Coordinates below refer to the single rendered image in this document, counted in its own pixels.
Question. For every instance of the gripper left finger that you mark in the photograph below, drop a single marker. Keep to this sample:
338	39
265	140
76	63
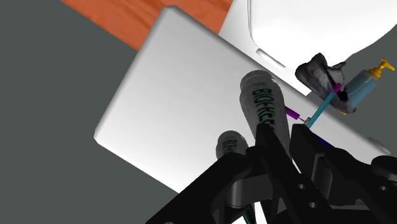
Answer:
279	173

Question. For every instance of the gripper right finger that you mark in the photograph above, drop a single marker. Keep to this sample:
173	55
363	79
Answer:
350	176

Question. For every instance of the white bottle with teal lettering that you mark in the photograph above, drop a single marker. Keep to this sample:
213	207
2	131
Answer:
262	99
231	142

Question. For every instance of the purple thin stick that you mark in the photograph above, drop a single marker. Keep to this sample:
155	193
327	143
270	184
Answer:
291	113

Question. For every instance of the teal and purple toothbrush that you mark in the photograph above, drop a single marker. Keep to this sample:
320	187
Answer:
324	105

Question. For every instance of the blue soap dispenser yellow pump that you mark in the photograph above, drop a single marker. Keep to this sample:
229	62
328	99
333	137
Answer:
361	85

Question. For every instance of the grey crumpled cloth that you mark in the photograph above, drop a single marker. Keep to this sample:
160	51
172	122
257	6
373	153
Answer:
313	77

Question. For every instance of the white toilet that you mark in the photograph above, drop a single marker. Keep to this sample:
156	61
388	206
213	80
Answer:
186	108

